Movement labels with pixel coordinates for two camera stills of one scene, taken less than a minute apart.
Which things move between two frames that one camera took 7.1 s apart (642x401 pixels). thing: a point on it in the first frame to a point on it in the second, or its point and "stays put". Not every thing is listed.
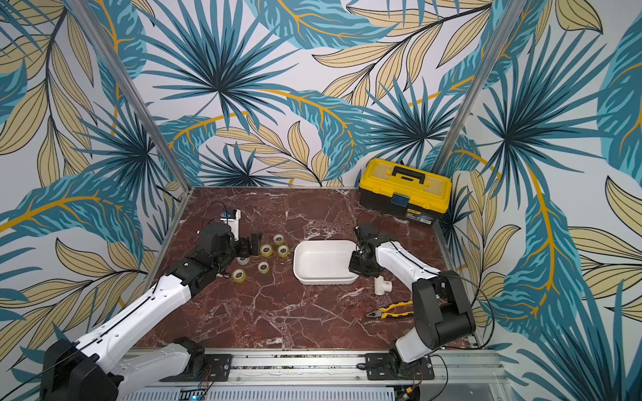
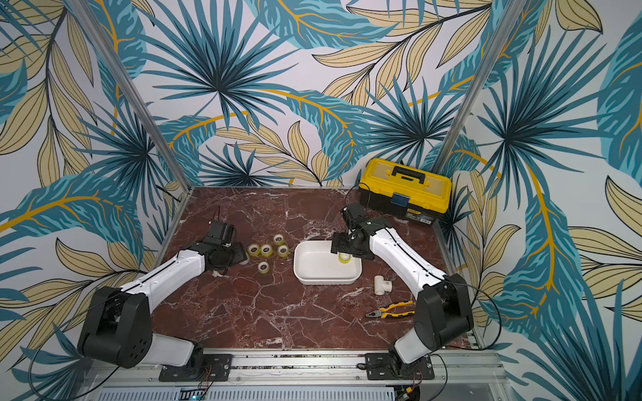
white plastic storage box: (323, 262) stays put
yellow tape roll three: (283, 251) stays put
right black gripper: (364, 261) to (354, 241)
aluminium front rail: (476, 376) stays put
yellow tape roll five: (263, 267) stays put
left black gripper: (246, 249) to (240, 256)
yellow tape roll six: (239, 275) to (343, 257)
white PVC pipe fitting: (381, 286) stays put
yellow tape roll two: (266, 250) stays put
